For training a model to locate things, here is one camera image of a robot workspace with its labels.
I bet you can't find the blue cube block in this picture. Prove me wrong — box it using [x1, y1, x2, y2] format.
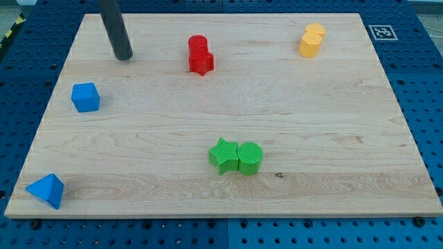
[71, 82, 100, 113]

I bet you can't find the light wooden board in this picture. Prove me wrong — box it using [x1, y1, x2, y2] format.
[5, 13, 442, 219]

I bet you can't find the green star block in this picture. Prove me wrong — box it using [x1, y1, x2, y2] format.
[209, 138, 239, 175]

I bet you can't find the green cylinder block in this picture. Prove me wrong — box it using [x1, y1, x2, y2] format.
[237, 142, 263, 176]

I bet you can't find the red star block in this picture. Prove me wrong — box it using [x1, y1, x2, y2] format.
[188, 52, 215, 76]

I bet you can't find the red cylinder block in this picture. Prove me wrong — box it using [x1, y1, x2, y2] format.
[188, 35, 208, 57]

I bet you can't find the yellow hexagon block front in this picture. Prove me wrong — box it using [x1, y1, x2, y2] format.
[298, 32, 323, 57]

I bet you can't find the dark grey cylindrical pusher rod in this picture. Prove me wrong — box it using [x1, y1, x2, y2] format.
[97, 0, 133, 61]

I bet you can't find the blue triangular prism block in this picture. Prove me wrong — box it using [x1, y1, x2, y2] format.
[26, 173, 64, 210]

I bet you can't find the white fiducial marker tag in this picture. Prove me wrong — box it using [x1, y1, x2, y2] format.
[368, 25, 398, 41]

